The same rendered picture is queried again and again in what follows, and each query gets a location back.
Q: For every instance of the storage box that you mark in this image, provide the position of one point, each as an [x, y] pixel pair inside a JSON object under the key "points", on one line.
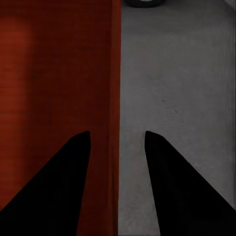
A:
{"points": [[59, 77]]}

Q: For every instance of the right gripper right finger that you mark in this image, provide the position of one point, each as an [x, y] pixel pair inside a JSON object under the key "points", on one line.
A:
{"points": [[186, 203]]}

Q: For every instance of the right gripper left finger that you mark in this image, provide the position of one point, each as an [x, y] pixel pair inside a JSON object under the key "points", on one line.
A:
{"points": [[50, 203]]}

